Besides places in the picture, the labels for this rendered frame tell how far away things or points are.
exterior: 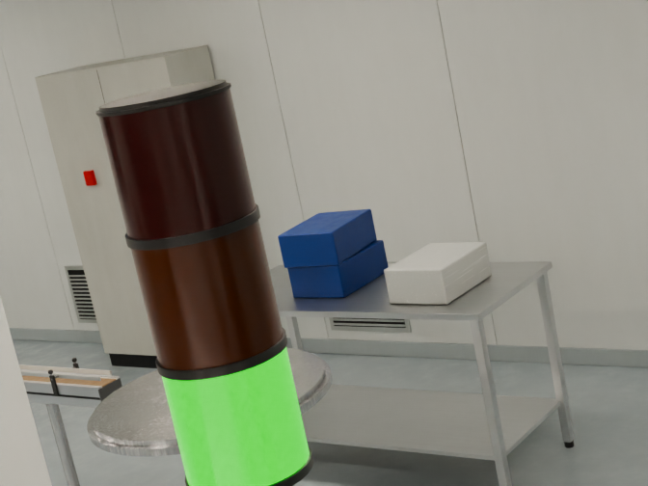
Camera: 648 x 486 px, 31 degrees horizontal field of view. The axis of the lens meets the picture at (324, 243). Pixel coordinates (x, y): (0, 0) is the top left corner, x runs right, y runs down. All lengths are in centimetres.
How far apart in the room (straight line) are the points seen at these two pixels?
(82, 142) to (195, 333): 750
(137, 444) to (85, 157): 396
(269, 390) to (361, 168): 660
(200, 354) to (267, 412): 3
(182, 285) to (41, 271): 890
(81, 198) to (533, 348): 319
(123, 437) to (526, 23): 319
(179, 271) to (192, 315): 2
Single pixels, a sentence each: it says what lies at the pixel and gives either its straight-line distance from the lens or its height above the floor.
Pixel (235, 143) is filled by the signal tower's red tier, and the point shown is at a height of 233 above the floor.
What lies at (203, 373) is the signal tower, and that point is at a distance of 43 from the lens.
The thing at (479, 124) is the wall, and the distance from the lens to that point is 655.
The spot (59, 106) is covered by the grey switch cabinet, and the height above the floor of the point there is 184.
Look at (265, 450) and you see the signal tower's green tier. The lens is 45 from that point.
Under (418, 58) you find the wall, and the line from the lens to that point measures 666.
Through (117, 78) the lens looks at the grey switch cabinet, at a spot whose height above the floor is 196.
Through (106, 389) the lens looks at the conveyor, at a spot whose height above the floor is 91.
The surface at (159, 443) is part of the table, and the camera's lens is 418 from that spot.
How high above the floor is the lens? 238
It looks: 13 degrees down
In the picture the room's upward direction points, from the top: 12 degrees counter-clockwise
